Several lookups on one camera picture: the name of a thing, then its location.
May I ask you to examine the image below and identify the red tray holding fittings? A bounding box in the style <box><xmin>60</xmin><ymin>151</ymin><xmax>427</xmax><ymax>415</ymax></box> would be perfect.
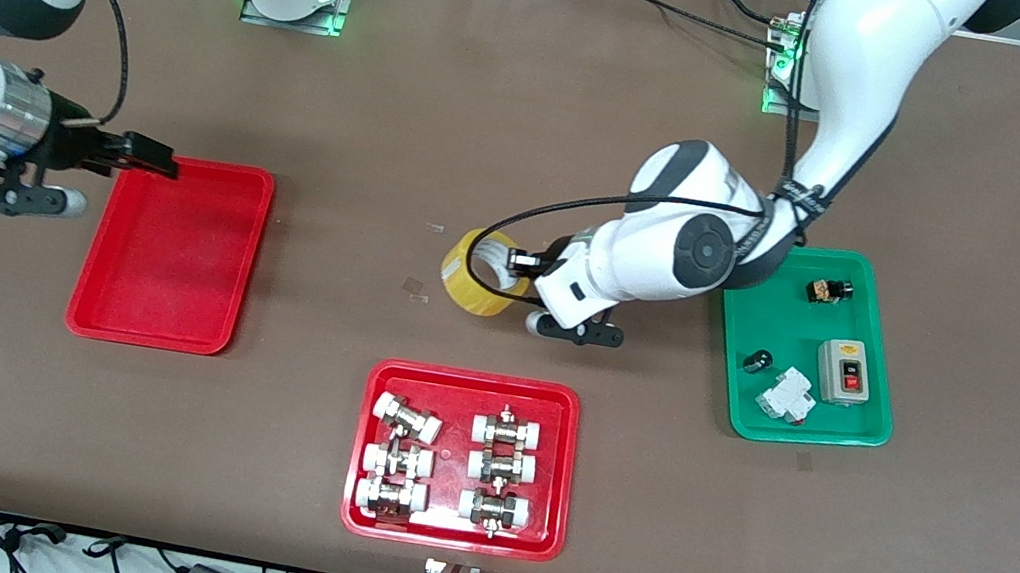
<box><xmin>337</xmin><ymin>354</ymin><xmax>588</xmax><ymax>567</ymax></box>

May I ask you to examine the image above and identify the green plastic tray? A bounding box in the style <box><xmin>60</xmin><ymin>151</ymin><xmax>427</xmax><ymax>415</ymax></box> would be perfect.
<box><xmin>696</xmin><ymin>232</ymin><xmax>919</xmax><ymax>461</ymax></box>

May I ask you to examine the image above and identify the black and gold component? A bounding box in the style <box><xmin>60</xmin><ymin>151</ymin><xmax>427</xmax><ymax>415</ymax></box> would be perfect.
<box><xmin>805</xmin><ymin>275</ymin><xmax>856</xmax><ymax>309</ymax></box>

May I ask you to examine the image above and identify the white metal pipe valve fitting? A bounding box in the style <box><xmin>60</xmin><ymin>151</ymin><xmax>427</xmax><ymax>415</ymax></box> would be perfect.
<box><xmin>368</xmin><ymin>390</ymin><xmax>447</xmax><ymax>447</ymax></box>
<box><xmin>453</xmin><ymin>483</ymin><xmax>535</xmax><ymax>544</ymax></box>
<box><xmin>359</xmin><ymin>437</ymin><xmax>437</xmax><ymax>486</ymax></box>
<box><xmin>350</xmin><ymin>473</ymin><xmax>432</xmax><ymax>529</ymax></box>
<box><xmin>469</xmin><ymin>400</ymin><xmax>550</xmax><ymax>454</ymax></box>
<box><xmin>464</xmin><ymin>442</ymin><xmax>541</xmax><ymax>491</ymax></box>

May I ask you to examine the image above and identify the yellow transparent tape roll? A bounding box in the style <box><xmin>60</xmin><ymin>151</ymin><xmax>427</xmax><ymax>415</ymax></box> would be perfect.
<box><xmin>434</xmin><ymin>222</ymin><xmax>541</xmax><ymax>324</ymax></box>

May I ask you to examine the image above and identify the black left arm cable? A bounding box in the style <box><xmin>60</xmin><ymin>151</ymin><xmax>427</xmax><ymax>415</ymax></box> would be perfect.
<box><xmin>465</xmin><ymin>0</ymin><xmax>920</xmax><ymax>359</ymax></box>

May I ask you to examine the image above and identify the empty red plastic tray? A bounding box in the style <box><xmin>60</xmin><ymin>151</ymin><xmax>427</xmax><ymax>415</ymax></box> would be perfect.
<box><xmin>62</xmin><ymin>142</ymin><xmax>279</xmax><ymax>363</ymax></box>

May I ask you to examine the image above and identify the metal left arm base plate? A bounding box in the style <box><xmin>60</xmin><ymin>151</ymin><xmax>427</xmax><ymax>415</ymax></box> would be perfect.
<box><xmin>759</xmin><ymin>8</ymin><xmax>836</xmax><ymax>124</ymax></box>

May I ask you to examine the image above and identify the grey push-button switch box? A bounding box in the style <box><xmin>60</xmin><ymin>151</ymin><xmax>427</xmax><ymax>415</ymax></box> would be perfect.
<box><xmin>808</xmin><ymin>334</ymin><xmax>897</xmax><ymax>414</ymax></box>

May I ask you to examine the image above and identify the brown table mat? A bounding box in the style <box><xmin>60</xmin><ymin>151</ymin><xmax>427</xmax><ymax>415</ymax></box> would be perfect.
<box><xmin>0</xmin><ymin>0</ymin><xmax>1020</xmax><ymax>573</ymax></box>

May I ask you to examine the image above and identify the black cable across table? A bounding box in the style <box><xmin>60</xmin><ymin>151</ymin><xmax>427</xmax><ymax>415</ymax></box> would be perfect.
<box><xmin>598</xmin><ymin>0</ymin><xmax>801</xmax><ymax>55</ymax></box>

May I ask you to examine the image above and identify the white circuit breaker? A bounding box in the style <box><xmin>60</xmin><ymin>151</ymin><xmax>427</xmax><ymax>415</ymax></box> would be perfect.
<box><xmin>750</xmin><ymin>361</ymin><xmax>823</xmax><ymax>430</ymax></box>

